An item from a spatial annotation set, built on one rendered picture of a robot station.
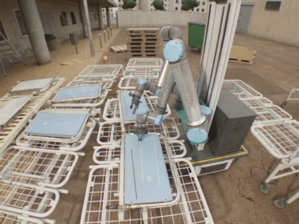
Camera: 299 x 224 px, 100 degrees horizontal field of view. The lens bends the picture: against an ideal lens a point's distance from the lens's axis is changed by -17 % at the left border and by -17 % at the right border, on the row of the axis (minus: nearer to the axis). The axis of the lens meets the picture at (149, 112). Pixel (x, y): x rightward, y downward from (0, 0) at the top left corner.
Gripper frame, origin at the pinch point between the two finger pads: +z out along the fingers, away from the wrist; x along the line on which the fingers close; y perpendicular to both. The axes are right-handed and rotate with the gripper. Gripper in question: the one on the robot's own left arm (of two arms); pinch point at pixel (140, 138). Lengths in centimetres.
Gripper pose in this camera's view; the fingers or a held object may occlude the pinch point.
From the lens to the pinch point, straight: 144.9
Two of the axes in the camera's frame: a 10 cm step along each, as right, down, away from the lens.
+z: -0.8, 8.2, 5.6
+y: -0.9, -5.7, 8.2
